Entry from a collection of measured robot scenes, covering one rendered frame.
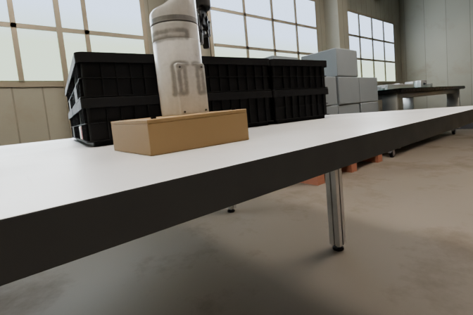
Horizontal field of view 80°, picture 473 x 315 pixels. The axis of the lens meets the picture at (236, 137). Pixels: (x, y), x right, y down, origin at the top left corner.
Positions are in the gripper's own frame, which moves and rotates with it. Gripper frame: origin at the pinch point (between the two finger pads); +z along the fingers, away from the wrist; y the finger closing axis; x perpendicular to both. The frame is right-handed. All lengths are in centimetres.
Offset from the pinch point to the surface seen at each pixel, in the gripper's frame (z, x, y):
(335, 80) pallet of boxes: 1, -66, 214
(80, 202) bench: 30, -16, -78
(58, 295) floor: 100, 83, 5
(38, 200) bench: 30, -12, -78
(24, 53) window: -38, 180, 92
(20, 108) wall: 5, 186, 87
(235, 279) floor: 100, 4, 24
